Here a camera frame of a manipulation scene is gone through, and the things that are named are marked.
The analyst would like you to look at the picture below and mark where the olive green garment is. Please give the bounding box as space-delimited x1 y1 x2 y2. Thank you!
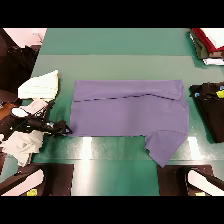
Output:
191 33 224 61

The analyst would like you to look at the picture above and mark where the black garment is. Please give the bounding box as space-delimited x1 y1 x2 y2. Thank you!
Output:
189 81 224 144

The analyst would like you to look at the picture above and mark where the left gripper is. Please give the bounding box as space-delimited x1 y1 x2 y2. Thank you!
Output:
48 119 73 138

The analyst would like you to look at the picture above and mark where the white garment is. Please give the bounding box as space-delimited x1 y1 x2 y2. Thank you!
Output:
202 57 224 67
199 28 224 50
17 69 60 103
0 129 45 168

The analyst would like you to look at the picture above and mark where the red garment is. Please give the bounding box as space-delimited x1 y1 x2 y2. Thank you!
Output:
191 28 224 53

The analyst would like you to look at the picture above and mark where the purple T-shirt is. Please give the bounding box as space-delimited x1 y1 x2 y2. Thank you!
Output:
69 79 191 169

